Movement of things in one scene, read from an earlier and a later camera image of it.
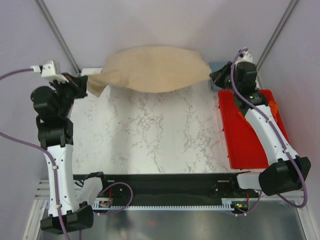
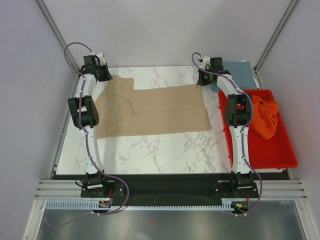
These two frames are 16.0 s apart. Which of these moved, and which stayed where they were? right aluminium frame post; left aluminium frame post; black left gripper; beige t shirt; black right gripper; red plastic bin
Moved: black right gripper; beige t shirt; black left gripper
Stayed: right aluminium frame post; left aluminium frame post; red plastic bin
